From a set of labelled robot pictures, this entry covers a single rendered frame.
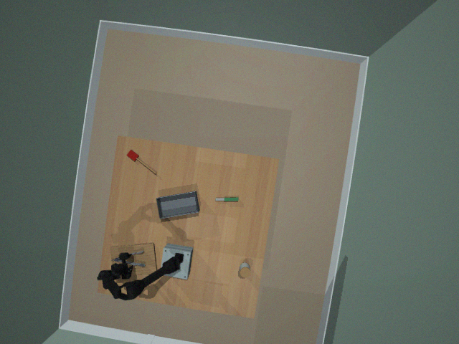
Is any light wooden board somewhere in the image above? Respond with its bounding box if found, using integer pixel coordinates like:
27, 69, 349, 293
110, 243, 157, 276

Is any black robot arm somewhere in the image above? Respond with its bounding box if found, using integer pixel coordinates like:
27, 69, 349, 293
97, 253, 184, 300

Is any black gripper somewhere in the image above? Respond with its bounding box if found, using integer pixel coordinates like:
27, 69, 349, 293
116, 252, 133, 280

